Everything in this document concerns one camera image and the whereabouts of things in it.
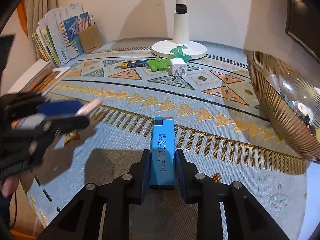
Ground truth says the brown leather notebook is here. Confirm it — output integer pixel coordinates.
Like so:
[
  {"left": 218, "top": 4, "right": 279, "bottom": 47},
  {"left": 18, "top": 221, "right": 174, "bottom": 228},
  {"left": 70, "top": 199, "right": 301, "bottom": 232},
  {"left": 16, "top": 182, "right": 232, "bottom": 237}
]
[{"left": 21, "top": 67, "right": 60, "bottom": 93}]

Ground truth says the standing booklets stack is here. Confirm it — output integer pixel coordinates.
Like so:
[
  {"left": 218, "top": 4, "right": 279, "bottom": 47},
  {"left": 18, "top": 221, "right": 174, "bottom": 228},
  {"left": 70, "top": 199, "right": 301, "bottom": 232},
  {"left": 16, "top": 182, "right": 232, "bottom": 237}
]
[{"left": 31, "top": 2, "right": 90, "bottom": 67}]

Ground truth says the white power adapter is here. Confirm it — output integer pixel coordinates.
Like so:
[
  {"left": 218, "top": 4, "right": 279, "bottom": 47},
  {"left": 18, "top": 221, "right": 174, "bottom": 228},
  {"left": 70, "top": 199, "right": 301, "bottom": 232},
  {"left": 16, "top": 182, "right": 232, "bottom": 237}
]
[{"left": 170, "top": 58, "right": 187, "bottom": 77}]

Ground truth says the orange white book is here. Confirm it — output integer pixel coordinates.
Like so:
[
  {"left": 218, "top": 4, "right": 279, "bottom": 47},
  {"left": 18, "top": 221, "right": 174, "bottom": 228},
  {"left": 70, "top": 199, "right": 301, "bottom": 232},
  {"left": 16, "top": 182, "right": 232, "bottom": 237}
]
[{"left": 7, "top": 59, "right": 71, "bottom": 95}]

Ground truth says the white desk lamp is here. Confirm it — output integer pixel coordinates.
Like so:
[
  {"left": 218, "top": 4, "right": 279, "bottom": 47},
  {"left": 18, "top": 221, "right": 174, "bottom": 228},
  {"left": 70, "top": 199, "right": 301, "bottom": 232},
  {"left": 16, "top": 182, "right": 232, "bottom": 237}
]
[{"left": 152, "top": 0, "right": 207, "bottom": 60}]

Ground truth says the light green dinosaur toy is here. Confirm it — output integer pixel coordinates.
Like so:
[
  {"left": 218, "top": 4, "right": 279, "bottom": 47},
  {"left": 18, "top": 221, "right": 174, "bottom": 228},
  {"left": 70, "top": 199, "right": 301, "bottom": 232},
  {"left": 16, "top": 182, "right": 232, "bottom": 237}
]
[{"left": 147, "top": 56, "right": 172, "bottom": 72}]

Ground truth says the person left hand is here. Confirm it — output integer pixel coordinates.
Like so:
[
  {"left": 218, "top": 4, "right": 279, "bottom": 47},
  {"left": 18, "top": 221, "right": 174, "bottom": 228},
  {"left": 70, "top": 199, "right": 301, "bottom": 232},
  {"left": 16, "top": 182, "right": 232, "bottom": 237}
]
[{"left": 2, "top": 176, "right": 20, "bottom": 198}]

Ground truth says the dark green dinosaur toy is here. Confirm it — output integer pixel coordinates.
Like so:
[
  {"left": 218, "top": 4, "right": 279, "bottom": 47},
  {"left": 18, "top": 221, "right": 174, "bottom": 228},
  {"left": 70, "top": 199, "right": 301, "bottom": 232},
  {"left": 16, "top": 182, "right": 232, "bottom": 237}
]
[{"left": 169, "top": 45, "right": 193, "bottom": 63}]

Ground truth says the black blue utility knife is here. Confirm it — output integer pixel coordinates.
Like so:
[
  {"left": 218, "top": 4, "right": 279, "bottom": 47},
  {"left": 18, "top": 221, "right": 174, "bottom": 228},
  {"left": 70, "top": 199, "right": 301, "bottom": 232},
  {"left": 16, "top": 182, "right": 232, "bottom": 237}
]
[{"left": 121, "top": 60, "right": 148, "bottom": 69}]

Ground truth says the black wall television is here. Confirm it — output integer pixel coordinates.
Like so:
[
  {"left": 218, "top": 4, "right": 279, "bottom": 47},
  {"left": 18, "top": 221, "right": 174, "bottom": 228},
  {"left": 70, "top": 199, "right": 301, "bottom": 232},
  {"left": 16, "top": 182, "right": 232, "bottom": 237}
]
[{"left": 285, "top": 0, "right": 319, "bottom": 61}]

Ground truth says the pink oval gadget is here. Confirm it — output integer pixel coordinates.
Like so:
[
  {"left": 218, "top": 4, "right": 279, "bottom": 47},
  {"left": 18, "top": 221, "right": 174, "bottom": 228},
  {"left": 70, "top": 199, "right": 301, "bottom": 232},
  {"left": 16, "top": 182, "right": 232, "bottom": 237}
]
[{"left": 75, "top": 98, "right": 104, "bottom": 116}]

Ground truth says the clear plastic cup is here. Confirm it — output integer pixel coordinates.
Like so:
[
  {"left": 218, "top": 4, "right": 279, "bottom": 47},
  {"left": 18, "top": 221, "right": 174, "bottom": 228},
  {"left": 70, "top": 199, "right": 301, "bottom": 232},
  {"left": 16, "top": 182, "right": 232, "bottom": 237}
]
[{"left": 265, "top": 74, "right": 281, "bottom": 94}]

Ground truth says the amber ribbed glass bowl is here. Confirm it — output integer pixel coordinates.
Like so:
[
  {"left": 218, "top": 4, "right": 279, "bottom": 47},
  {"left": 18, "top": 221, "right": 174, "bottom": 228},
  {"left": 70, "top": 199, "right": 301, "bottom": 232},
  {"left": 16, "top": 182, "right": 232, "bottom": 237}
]
[{"left": 246, "top": 50, "right": 319, "bottom": 163}]

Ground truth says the cork pen holder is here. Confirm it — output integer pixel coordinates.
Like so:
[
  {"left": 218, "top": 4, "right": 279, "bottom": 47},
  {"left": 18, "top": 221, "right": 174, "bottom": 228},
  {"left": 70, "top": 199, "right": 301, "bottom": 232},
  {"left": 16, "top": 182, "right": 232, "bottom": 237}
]
[{"left": 79, "top": 24, "right": 103, "bottom": 54}]

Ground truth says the blue rectangular lighter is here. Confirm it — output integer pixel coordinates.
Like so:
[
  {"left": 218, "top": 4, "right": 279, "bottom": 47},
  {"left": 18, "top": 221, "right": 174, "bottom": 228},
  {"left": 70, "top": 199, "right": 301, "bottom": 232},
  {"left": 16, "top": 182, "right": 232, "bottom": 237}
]
[{"left": 149, "top": 117, "right": 176, "bottom": 190}]

